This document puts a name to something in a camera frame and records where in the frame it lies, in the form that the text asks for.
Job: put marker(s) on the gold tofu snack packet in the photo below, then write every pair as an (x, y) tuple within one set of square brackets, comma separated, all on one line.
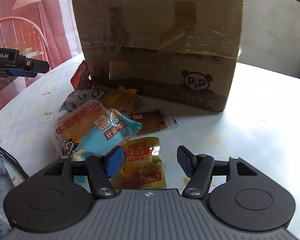
[(142, 167)]

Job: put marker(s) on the red spicy strip packet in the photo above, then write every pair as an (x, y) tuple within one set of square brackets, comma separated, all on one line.
[(154, 120)]

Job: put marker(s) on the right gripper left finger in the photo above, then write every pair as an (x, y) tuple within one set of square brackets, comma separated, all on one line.
[(101, 168)]

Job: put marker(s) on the red snack packet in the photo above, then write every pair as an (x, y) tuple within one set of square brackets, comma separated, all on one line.
[(80, 80)]

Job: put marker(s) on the blue orange bread snack bag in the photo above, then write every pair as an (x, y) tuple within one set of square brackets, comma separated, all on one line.
[(92, 129)]

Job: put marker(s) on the pink floral curtain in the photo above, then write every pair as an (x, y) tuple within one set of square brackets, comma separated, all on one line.
[(40, 29)]

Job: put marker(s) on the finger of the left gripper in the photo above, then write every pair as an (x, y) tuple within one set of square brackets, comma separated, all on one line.
[(26, 67)]

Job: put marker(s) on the dark orange snack packet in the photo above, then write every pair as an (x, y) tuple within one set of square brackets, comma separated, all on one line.
[(122, 99)]

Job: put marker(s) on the grey patterned candy packet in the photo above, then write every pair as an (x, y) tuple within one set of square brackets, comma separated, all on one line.
[(80, 97)]

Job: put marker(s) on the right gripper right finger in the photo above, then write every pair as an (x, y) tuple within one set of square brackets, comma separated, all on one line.
[(199, 169)]

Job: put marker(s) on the brown cardboard box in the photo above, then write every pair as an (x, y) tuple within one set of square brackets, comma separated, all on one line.
[(183, 51)]

